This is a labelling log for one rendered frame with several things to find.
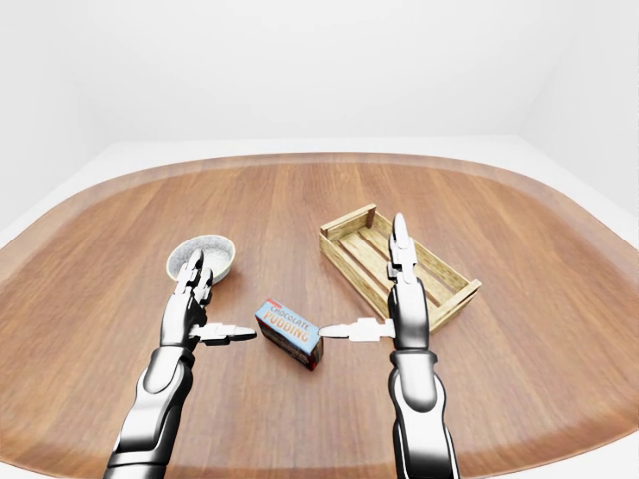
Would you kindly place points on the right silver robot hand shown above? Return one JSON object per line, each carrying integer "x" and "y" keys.
{"x": 410, "y": 319}

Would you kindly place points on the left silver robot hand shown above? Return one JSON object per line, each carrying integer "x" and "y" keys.
{"x": 179, "y": 319}

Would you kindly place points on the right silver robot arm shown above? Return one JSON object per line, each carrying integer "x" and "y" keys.
{"x": 422, "y": 419}

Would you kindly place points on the wooden slat tray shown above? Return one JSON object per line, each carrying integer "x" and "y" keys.
{"x": 399, "y": 259}

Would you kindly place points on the chocolate pudding box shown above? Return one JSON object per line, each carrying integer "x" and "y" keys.
{"x": 288, "y": 333}

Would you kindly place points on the speckled grey bowl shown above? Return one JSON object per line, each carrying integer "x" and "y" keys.
{"x": 209, "y": 254}

